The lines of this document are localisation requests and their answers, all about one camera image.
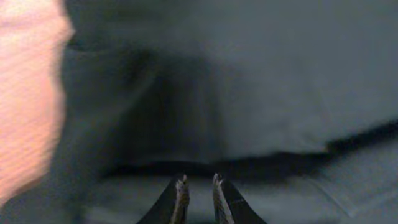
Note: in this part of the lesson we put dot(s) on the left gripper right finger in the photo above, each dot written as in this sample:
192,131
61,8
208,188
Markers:
230,206

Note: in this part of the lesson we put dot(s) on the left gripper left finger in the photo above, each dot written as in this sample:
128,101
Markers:
172,205

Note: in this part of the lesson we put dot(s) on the black t-shirt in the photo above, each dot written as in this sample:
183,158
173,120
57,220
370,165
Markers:
294,102

